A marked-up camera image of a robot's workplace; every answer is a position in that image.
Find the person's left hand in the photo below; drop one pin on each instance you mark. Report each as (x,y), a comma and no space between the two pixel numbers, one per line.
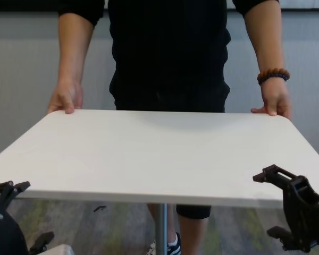
(277,98)

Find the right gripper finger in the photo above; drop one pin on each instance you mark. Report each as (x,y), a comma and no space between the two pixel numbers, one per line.
(275,174)
(280,233)

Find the person's left leg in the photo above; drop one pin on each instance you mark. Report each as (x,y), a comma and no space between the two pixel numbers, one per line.
(190,236)

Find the person's right hand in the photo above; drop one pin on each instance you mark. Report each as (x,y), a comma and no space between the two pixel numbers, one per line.
(66,95)

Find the person's leg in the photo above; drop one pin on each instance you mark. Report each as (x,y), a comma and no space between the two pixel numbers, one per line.
(172,220)
(190,236)

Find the person's right black sneaker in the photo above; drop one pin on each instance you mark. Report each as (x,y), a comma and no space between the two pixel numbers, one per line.
(174,245)

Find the white rectangular table top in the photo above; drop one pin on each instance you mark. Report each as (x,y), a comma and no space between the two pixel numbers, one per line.
(149,159)

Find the small black angled piece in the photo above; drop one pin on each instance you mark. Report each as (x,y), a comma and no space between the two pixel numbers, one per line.
(99,208)

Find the black wall frame strip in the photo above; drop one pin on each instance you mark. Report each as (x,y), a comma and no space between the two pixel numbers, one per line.
(21,5)

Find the black shirt of person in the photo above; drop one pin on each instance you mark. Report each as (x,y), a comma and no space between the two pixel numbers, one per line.
(170,45)

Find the person's right forearm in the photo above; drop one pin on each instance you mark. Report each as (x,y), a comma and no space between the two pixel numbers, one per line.
(74,47)

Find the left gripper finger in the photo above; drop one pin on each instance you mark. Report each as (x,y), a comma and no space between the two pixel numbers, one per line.
(43,240)
(8,192)

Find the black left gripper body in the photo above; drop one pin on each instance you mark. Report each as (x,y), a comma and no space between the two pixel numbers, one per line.
(4,233)

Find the person's left forearm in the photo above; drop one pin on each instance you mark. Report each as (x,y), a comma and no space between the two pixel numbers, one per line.
(265,42)

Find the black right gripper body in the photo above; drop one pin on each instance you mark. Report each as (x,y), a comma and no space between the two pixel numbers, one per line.
(305,217)

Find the person's right leg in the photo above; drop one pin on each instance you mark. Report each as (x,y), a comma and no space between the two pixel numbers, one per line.
(172,220)

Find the silver table pole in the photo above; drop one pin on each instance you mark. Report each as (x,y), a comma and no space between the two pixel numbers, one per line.
(162,228)

